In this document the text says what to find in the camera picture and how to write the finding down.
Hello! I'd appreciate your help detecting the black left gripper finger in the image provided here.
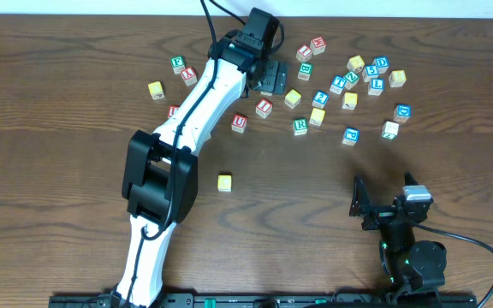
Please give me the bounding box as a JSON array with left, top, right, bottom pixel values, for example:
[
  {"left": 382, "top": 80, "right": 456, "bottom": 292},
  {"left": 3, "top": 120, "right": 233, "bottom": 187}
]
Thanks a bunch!
[
  {"left": 250, "top": 60, "right": 277, "bottom": 92},
  {"left": 273, "top": 62, "right": 288, "bottom": 95}
]

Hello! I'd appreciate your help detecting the yellow C wooden block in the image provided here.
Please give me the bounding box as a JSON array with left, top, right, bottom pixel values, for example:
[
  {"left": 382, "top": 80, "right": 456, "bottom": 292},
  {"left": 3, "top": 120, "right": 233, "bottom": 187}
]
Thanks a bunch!
[{"left": 217, "top": 175, "right": 233, "bottom": 192}]

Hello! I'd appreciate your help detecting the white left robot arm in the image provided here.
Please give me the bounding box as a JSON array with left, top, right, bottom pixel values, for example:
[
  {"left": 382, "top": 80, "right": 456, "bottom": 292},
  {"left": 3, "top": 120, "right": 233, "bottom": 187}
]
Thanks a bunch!
[{"left": 110, "top": 8, "right": 288, "bottom": 307}]

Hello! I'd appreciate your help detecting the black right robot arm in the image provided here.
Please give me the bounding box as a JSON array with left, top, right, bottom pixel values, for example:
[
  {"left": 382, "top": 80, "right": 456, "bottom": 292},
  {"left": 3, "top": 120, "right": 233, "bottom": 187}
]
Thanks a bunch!
[{"left": 253, "top": 123, "right": 446, "bottom": 292}]

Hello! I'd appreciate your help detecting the green B wooden block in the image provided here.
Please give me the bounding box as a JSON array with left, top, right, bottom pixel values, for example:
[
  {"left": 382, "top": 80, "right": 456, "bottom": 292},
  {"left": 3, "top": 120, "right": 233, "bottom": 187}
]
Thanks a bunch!
[{"left": 298, "top": 62, "right": 313, "bottom": 80}]

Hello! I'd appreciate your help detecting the red I block centre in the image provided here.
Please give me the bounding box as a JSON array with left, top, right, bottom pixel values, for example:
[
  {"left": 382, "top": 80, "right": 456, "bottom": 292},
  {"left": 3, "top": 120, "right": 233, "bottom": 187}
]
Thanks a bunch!
[{"left": 255, "top": 98, "right": 273, "bottom": 119}]

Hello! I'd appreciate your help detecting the red i block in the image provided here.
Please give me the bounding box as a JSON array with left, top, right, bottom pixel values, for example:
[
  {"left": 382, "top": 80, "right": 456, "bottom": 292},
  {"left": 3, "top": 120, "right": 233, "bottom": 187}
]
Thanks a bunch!
[
  {"left": 296, "top": 44, "right": 312, "bottom": 62},
  {"left": 255, "top": 98, "right": 273, "bottom": 119}
]

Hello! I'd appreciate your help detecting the red I block far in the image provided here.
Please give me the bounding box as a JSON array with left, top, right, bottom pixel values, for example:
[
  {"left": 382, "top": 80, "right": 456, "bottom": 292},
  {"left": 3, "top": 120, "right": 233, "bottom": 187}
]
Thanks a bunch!
[{"left": 296, "top": 44, "right": 312, "bottom": 62}]

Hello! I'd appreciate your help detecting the yellow block beside centre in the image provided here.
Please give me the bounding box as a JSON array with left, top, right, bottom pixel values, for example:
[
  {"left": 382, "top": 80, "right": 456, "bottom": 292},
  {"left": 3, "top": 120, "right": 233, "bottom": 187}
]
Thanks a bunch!
[{"left": 284, "top": 89, "right": 301, "bottom": 109}]

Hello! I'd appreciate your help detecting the red W wooden block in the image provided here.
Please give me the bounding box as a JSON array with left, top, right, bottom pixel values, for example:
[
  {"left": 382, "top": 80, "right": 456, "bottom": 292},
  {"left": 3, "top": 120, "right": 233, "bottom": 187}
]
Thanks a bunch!
[{"left": 310, "top": 36, "right": 327, "bottom": 55}]

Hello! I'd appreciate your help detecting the red U block centre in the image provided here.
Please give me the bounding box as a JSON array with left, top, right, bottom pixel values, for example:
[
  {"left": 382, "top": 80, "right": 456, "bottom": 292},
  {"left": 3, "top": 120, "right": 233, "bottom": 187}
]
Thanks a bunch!
[{"left": 231, "top": 115, "right": 247, "bottom": 133}]

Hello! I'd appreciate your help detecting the red u block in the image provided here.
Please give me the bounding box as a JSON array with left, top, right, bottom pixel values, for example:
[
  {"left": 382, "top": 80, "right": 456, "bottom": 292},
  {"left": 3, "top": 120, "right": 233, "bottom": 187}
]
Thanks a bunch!
[
  {"left": 231, "top": 115, "right": 247, "bottom": 133},
  {"left": 168, "top": 105, "right": 180, "bottom": 118}
]

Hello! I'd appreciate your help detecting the blue 2 wooden block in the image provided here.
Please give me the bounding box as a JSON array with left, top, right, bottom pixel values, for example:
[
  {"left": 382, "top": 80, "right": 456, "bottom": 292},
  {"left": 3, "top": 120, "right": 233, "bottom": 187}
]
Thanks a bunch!
[{"left": 312, "top": 91, "right": 329, "bottom": 110}]

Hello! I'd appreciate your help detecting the green R wooden block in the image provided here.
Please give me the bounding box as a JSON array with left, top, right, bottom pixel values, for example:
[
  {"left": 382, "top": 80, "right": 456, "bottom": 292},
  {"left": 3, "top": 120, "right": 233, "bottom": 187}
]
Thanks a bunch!
[{"left": 293, "top": 118, "right": 308, "bottom": 136}]

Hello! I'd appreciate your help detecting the white green wooden block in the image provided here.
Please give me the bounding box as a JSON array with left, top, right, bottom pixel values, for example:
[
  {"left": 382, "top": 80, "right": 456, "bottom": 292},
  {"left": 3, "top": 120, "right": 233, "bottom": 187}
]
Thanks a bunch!
[{"left": 381, "top": 121, "right": 400, "bottom": 139}]

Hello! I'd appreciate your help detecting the blue T wooden block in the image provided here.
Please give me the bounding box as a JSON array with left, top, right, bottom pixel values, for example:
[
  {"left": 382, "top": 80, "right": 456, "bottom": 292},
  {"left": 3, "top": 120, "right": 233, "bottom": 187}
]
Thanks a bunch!
[{"left": 330, "top": 75, "right": 346, "bottom": 95}]

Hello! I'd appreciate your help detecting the yellow block near R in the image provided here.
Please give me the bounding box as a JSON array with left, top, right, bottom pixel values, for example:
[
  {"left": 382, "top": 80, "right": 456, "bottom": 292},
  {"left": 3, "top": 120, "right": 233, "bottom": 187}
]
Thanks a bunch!
[{"left": 309, "top": 108, "right": 325, "bottom": 127}]

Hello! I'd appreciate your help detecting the blue D block right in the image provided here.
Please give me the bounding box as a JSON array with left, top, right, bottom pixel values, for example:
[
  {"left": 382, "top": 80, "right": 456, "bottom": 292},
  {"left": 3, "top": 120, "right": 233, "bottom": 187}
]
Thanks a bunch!
[{"left": 393, "top": 104, "right": 412, "bottom": 122}]

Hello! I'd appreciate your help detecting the blue d block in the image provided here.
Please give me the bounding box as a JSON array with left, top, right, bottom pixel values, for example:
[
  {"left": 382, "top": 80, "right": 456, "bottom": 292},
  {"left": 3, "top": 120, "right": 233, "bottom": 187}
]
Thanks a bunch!
[
  {"left": 393, "top": 104, "right": 412, "bottom": 122},
  {"left": 372, "top": 56, "right": 389, "bottom": 74}
]

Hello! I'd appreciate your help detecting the green Z wooden block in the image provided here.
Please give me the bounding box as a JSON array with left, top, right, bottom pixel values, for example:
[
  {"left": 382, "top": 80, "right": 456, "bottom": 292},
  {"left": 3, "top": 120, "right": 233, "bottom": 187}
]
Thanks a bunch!
[{"left": 344, "top": 71, "right": 359, "bottom": 90}]

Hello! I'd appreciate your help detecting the blue P wooden block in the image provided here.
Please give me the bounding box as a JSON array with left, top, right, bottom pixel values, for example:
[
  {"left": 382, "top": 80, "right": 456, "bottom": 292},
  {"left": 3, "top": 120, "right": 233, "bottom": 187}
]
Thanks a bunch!
[{"left": 342, "top": 127, "right": 359, "bottom": 145}]

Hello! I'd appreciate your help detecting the yellow block far top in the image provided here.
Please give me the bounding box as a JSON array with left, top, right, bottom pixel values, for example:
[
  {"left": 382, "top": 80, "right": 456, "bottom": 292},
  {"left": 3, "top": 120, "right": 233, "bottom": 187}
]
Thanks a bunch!
[{"left": 347, "top": 55, "right": 365, "bottom": 73}]

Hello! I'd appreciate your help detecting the yellow block middle right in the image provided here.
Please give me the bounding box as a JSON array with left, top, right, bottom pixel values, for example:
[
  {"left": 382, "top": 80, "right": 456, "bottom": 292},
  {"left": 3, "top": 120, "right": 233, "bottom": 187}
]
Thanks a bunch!
[{"left": 342, "top": 92, "right": 358, "bottom": 110}]

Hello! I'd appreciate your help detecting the red X wooden block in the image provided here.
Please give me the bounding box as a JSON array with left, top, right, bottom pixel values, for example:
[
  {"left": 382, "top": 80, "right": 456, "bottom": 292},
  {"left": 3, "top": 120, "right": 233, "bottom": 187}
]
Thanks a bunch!
[{"left": 180, "top": 67, "right": 197, "bottom": 86}]

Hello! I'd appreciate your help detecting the green F wooden block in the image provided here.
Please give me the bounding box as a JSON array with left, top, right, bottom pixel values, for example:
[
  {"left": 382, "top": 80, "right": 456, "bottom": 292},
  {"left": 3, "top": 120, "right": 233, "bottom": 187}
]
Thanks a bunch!
[{"left": 170, "top": 56, "right": 186, "bottom": 74}]

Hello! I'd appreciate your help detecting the blue 5 wooden block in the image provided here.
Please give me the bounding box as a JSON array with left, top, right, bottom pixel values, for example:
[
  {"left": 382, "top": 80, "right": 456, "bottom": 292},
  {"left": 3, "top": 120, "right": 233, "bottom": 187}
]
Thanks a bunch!
[{"left": 362, "top": 65, "right": 379, "bottom": 82}]

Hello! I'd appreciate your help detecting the blue L wooden block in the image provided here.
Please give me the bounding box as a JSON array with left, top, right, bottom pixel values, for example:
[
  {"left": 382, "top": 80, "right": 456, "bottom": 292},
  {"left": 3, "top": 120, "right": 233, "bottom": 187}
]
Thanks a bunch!
[{"left": 368, "top": 79, "right": 385, "bottom": 96}]

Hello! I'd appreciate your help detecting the red U block left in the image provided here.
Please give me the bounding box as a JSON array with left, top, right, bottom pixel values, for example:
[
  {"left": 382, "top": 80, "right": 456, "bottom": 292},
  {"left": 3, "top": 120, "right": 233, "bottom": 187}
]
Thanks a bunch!
[{"left": 168, "top": 105, "right": 180, "bottom": 118}]

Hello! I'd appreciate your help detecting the blue D block far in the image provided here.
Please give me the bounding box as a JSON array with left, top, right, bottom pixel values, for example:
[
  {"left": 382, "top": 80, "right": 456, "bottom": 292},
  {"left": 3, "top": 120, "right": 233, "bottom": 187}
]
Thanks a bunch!
[{"left": 372, "top": 56, "right": 389, "bottom": 74}]

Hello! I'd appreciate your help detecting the yellow 8 wooden block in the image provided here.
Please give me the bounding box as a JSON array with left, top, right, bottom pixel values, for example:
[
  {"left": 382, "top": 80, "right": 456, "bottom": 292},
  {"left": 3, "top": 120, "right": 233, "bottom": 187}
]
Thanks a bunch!
[{"left": 389, "top": 70, "right": 407, "bottom": 88}]

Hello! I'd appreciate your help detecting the yellow acorn wooden block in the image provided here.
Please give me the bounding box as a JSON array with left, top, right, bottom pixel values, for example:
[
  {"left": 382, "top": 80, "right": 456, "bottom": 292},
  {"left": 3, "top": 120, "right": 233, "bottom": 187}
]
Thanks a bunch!
[{"left": 148, "top": 81, "right": 164, "bottom": 100}]

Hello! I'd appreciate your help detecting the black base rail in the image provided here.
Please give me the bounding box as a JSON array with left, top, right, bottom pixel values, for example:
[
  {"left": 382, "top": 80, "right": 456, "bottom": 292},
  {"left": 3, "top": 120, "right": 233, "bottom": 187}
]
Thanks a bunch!
[{"left": 48, "top": 291, "right": 478, "bottom": 308}]

